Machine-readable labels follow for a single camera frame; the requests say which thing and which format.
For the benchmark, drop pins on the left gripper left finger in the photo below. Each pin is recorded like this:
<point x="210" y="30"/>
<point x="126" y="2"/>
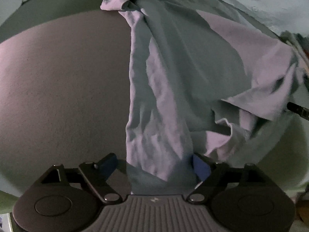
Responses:
<point x="96" y="174"/>

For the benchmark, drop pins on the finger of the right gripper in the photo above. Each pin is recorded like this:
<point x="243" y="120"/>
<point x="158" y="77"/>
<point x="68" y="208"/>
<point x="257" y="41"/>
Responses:
<point x="299" y="110"/>

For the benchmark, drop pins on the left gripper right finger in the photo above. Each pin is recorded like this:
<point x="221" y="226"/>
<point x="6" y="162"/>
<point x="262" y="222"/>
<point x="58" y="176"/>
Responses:
<point x="212" y="179"/>

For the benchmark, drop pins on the light blue t-shirt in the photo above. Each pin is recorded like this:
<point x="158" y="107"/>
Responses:
<point x="202" y="80"/>

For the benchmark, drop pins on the stack of folded clothes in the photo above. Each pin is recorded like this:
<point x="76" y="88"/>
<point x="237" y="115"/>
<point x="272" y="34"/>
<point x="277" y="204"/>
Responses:
<point x="299" y="43"/>

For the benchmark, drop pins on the carrot print backdrop sheet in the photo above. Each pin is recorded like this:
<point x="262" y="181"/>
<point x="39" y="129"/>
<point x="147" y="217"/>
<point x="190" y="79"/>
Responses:
<point x="265" y="2"/>

